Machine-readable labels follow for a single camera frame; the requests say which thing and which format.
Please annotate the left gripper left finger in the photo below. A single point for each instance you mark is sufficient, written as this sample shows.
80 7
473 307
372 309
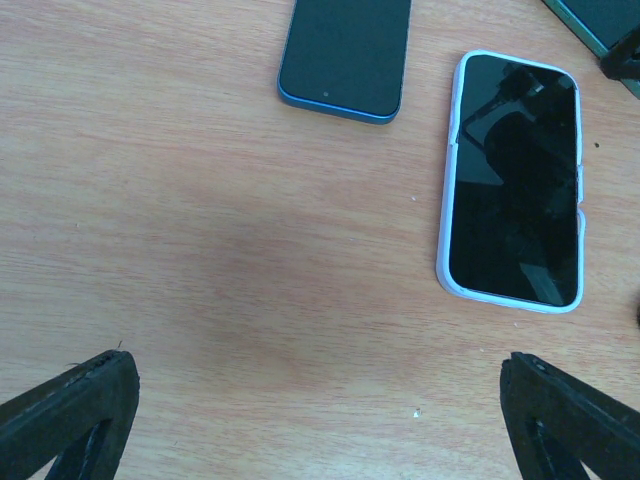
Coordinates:
77 423

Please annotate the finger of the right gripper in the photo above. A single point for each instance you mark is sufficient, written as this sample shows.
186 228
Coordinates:
621 62

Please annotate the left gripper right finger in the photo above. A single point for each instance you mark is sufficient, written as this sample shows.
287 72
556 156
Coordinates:
561 428

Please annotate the black phone pink edge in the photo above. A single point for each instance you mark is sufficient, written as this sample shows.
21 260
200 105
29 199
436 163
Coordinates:
515 180

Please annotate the lavender phone case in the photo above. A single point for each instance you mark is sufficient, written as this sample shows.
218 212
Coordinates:
445 200

